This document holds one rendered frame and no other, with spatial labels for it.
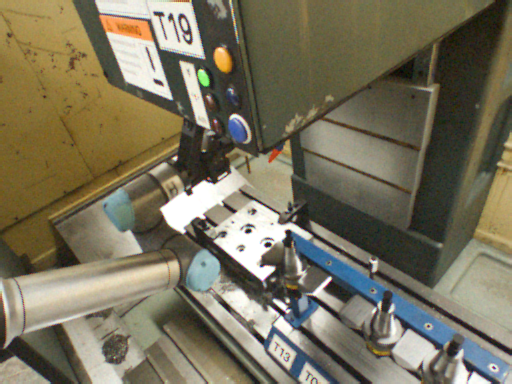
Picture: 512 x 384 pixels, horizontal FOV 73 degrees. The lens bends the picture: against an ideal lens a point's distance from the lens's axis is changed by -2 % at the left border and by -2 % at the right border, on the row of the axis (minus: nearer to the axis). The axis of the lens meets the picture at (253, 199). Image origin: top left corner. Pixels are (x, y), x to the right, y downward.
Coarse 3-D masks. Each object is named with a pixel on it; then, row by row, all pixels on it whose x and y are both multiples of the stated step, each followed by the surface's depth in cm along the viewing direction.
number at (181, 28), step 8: (168, 8) 37; (176, 8) 36; (184, 8) 35; (168, 16) 38; (176, 16) 37; (184, 16) 36; (168, 24) 39; (176, 24) 38; (184, 24) 37; (192, 24) 36; (176, 32) 39; (184, 32) 38; (192, 32) 37; (176, 40) 40; (184, 40) 39; (192, 40) 37; (184, 48) 39; (192, 48) 38
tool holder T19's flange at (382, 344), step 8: (368, 320) 63; (368, 328) 62; (400, 328) 61; (368, 336) 61; (376, 336) 61; (392, 336) 60; (400, 336) 60; (376, 344) 61; (384, 344) 60; (392, 344) 60
